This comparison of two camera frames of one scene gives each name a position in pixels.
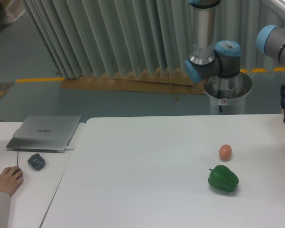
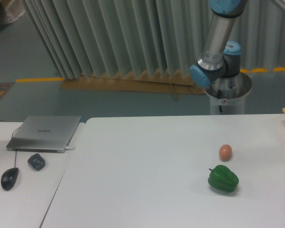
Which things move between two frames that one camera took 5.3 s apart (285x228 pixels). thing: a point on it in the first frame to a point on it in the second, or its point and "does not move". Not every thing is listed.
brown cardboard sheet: (156, 81) does not move
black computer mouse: (19, 176) to (8, 178)
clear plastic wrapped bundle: (14, 9) does not move
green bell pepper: (222, 178) does not move
